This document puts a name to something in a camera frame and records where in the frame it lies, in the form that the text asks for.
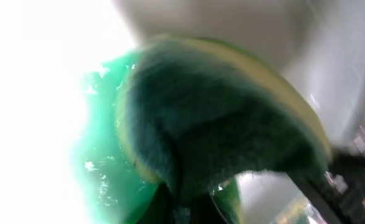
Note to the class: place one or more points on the green yellow sponge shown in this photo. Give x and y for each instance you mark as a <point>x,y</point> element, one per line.
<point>195,112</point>

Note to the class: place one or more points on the large dark green tray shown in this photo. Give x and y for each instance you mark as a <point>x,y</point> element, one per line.
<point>340,196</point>

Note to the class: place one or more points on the white plate stained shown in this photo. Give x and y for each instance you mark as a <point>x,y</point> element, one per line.
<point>62,65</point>

